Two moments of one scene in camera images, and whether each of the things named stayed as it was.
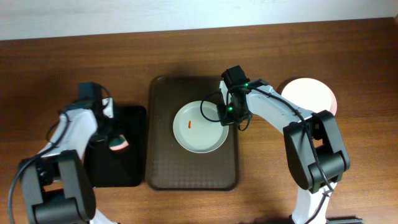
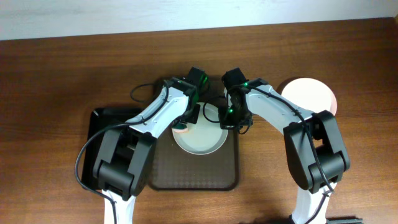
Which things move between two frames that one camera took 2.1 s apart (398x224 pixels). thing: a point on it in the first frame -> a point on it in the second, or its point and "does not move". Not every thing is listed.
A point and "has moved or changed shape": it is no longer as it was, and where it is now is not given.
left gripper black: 106,137 -> 189,117
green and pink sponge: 119,143 has moved or changed shape
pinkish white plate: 310,94 does not move
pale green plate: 196,133 does not move
